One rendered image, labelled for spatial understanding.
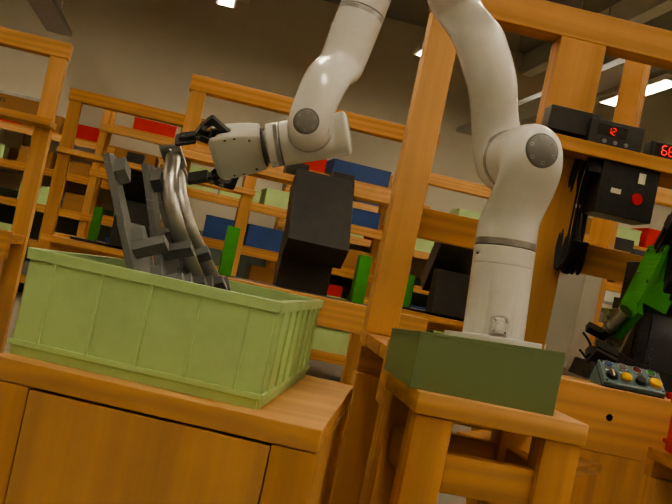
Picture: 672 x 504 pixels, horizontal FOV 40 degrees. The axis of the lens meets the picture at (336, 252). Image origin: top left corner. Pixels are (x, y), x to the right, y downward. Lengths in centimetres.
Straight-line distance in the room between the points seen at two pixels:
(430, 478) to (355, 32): 83
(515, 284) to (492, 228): 12
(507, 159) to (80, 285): 81
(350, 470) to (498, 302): 108
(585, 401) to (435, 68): 109
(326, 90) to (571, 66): 131
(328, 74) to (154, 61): 1081
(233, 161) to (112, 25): 1086
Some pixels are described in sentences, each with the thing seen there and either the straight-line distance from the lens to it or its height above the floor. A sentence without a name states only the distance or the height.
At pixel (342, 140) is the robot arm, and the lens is 172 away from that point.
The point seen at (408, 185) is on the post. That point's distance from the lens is 269.
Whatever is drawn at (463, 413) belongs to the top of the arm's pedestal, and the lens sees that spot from 168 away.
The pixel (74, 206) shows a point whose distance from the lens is 1170.
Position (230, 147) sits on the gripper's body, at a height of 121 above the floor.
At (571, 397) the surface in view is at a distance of 218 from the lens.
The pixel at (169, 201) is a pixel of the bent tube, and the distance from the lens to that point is 173.
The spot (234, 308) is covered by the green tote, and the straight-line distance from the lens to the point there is 144.
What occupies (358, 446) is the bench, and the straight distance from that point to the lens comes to 271.
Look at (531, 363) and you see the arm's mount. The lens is 173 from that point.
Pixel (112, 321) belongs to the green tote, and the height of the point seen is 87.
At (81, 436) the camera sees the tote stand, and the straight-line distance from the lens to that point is 147.
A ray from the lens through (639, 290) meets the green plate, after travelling 250.
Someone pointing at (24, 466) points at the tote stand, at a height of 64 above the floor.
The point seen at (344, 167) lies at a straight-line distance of 934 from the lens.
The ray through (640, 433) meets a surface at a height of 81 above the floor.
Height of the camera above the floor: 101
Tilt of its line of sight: 2 degrees up
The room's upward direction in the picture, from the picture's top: 12 degrees clockwise
